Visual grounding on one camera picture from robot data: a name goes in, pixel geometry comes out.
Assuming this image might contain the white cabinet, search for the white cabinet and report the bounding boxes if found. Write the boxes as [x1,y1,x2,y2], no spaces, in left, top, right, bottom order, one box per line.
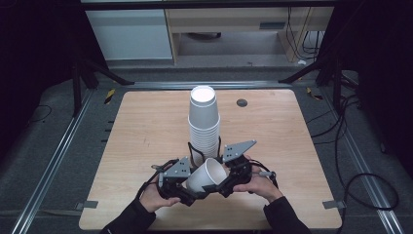
[85,9,174,61]

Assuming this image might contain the stack of white paper cups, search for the stack of white paper cups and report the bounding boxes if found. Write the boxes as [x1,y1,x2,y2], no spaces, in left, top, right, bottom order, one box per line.
[187,84,221,164]

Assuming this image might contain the bundle of black floor cables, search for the bundle of black floor cables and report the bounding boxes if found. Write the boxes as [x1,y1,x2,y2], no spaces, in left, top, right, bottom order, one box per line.
[306,93,362,183]

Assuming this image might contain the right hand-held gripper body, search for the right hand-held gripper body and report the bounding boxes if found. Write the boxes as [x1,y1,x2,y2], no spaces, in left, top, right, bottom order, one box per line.
[219,138,258,198]

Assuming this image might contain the single white paper cup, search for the single white paper cup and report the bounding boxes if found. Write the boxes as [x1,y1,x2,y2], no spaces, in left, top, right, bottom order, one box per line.
[185,157,229,194]

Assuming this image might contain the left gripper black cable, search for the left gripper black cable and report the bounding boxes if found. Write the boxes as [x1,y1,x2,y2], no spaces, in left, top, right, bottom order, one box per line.
[135,158,180,200]

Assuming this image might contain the grey tape piece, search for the grey tape piece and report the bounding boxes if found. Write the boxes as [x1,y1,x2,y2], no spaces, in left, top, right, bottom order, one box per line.
[74,200,99,211]
[321,200,346,211]

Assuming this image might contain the thin black floor cable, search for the thin black floor cable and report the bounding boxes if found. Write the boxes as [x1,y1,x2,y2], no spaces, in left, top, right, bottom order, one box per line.
[30,103,54,124]

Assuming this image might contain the black wire cup holder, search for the black wire cup holder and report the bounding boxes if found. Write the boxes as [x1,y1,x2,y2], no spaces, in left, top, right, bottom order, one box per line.
[187,136,223,165]

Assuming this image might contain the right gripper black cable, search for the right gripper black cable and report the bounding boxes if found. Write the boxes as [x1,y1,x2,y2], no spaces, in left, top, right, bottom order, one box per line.
[248,158,280,190]

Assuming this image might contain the hanging black desk cables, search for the hanging black desk cables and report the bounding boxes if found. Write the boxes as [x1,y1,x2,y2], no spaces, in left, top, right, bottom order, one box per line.
[284,7,326,61]

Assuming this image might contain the black metal stand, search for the black metal stand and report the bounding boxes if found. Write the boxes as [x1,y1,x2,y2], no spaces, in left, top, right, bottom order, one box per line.
[71,58,136,118]
[278,54,360,115]

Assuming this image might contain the person's right hand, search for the person's right hand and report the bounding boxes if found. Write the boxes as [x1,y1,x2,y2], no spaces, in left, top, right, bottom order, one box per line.
[232,154,284,204]

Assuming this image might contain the person's left hand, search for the person's left hand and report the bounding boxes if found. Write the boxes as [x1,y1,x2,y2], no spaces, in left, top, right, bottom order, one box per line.
[139,180,182,215]

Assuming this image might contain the long metal floor rail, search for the long metal floor rail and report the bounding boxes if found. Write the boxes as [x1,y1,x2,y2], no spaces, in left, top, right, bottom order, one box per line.
[124,80,294,91]
[319,87,406,234]
[10,89,95,234]

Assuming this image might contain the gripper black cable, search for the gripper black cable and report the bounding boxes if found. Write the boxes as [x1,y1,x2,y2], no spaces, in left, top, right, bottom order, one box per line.
[135,158,180,200]
[248,158,280,190]

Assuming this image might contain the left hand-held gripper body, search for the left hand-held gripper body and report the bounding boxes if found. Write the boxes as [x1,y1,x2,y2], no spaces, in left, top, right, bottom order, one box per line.
[157,156,193,201]

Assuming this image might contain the yellow black tape strip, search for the yellow black tape strip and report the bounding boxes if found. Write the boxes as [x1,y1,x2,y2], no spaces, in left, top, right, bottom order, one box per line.
[103,88,117,105]
[306,86,324,101]

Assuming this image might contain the looped black floor cable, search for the looped black floor cable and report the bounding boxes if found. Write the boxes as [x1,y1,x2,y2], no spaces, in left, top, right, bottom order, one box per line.
[337,172,400,234]

